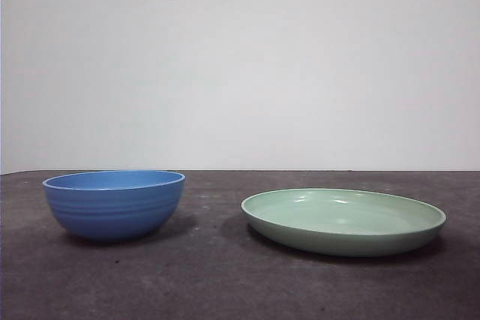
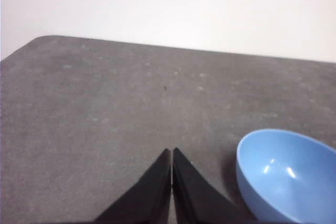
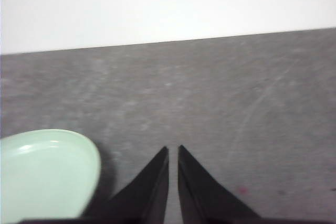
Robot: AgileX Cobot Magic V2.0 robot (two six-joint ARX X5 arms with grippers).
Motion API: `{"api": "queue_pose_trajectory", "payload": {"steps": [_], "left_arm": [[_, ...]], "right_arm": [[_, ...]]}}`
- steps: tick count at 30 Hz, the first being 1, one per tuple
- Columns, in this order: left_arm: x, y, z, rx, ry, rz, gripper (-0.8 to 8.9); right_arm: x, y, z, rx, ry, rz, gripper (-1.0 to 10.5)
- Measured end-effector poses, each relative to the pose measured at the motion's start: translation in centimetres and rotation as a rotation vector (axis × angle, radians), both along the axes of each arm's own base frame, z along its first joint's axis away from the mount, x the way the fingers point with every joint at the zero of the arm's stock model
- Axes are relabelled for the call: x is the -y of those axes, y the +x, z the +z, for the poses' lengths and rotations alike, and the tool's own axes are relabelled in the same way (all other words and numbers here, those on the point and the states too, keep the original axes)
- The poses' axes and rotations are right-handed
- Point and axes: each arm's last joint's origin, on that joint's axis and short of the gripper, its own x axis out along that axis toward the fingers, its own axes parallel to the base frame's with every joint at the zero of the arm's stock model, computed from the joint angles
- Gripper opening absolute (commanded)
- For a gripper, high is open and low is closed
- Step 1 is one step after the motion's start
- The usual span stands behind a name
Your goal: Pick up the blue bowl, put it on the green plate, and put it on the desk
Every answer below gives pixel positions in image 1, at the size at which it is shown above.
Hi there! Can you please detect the green round plate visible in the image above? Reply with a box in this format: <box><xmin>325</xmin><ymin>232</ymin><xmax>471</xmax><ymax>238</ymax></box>
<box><xmin>240</xmin><ymin>187</ymin><xmax>447</xmax><ymax>258</ymax></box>

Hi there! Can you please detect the blue ribbed bowl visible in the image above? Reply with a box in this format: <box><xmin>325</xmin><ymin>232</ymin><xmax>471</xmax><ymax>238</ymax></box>
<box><xmin>41</xmin><ymin>169</ymin><xmax>186</xmax><ymax>243</ymax></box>

